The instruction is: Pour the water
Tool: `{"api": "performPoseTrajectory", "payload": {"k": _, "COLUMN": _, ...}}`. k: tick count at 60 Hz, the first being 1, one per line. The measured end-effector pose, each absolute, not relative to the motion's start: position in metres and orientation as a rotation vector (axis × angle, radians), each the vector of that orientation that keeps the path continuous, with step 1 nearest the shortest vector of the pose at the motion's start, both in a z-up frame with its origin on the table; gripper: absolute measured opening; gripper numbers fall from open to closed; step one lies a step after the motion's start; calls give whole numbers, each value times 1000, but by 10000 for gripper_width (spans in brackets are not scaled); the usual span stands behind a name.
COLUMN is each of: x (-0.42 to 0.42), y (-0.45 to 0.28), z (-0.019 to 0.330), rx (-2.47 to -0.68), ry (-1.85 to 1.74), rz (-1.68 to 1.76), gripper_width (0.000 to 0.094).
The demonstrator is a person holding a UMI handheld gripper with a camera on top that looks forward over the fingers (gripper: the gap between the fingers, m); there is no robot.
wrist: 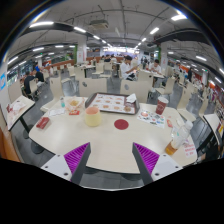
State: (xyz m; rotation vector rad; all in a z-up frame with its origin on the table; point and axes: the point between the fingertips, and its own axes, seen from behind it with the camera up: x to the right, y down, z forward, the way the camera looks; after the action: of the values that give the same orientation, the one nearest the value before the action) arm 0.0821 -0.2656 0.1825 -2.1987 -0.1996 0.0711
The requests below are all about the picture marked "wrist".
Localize flat round red coaster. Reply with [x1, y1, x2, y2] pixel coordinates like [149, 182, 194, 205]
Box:
[113, 118, 130, 131]

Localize clear tea bottle white cap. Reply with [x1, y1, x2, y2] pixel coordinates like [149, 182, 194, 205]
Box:
[165, 120, 194, 156]

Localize colourful sticker sheet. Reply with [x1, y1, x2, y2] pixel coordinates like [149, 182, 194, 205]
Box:
[137, 109, 167, 129]

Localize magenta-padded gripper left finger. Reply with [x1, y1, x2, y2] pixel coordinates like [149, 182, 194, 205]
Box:
[40, 142, 92, 185]

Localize beige neighbouring dining table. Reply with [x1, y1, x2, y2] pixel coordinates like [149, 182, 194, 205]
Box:
[5, 94, 36, 139]
[203, 113, 224, 138]

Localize red paper cup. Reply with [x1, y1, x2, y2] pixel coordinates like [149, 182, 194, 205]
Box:
[155, 96, 170, 116]

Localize red flat box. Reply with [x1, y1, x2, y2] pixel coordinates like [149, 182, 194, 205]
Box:
[35, 116, 51, 130]

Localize crumpled white napkin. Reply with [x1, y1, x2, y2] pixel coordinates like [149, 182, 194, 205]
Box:
[125, 93, 138, 104]

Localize yellow mug pink inside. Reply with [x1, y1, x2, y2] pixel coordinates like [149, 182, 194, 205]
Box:
[83, 106, 102, 128]

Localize ceiling air conditioner unit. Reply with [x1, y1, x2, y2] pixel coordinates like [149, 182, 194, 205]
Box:
[89, 19, 110, 30]

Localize person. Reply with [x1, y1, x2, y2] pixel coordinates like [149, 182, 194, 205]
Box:
[119, 55, 138, 82]
[33, 64, 45, 84]
[23, 70, 37, 98]
[148, 59, 163, 76]

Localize printed paper tray liner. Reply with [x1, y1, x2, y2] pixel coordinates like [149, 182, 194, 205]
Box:
[89, 93, 136, 114]

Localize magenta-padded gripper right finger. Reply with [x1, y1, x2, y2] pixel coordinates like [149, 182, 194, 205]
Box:
[131, 142, 184, 185]

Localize orange white food wrapper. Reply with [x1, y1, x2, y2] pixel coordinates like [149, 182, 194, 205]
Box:
[63, 96, 87, 113]

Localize ceiling strip lights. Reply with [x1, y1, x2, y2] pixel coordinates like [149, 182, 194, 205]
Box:
[6, 13, 224, 84]

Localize white pink printed leaflet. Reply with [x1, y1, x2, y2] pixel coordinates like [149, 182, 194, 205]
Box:
[181, 141, 198, 158]

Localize beige wooden chair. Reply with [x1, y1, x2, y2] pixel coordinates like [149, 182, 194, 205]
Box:
[39, 77, 65, 114]
[176, 87, 198, 123]

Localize white receipt paper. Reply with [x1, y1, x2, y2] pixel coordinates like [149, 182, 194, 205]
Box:
[48, 107, 67, 118]

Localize dark brown serving tray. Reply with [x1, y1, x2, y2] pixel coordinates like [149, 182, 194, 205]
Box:
[84, 92, 140, 116]

